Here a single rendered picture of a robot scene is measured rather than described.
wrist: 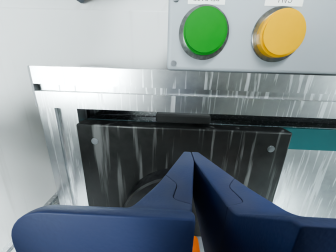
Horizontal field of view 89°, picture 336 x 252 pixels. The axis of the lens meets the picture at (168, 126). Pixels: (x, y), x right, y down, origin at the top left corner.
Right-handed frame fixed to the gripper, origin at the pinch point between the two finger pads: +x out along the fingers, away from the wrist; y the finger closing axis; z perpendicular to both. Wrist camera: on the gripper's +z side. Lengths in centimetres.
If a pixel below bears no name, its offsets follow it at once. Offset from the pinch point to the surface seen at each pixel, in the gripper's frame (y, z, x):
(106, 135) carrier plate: 8.6, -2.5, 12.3
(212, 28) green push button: -2.1, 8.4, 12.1
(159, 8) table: 3.6, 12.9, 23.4
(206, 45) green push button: -1.7, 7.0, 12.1
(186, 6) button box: 0.2, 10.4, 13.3
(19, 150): 30.6, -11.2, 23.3
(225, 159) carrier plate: -5.2, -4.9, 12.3
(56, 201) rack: 19.6, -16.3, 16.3
